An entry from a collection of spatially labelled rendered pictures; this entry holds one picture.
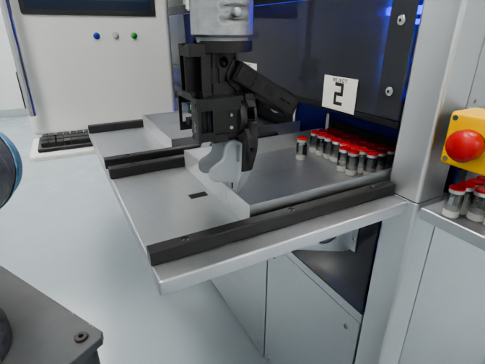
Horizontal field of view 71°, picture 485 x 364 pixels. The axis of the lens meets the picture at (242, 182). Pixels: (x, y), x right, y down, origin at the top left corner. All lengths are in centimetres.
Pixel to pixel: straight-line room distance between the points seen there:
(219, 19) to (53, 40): 94
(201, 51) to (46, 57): 93
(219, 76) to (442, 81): 30
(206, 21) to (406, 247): 46
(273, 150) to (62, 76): 80
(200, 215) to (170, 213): 4
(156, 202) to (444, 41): 46
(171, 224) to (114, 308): 125
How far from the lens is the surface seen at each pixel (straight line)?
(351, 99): 65
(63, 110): 133
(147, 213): 53
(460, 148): 50
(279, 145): 77
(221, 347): 148
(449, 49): 54
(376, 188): 58
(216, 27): 41
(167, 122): 101
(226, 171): 46
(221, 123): 43
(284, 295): 102
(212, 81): 43
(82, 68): 131
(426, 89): 56
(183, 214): 51
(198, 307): 163
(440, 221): 58
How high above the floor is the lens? 113
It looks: 24 degrees down
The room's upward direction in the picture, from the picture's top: straight up
